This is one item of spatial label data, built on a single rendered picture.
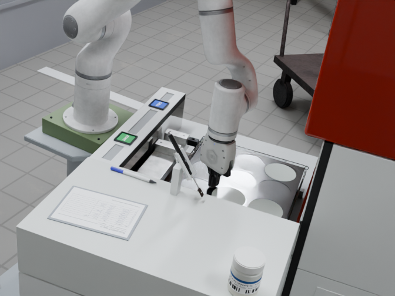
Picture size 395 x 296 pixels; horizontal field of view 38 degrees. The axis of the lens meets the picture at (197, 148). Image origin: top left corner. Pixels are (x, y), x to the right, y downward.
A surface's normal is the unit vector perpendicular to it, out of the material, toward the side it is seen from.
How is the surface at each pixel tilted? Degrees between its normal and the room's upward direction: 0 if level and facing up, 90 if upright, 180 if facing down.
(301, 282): 90
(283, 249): 0
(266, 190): 0
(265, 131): 0
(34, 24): 90
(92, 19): 78
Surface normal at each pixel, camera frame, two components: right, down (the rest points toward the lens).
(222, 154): -0.61, 0.31
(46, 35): 0.87, 0.34
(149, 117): 0.12, -0.84
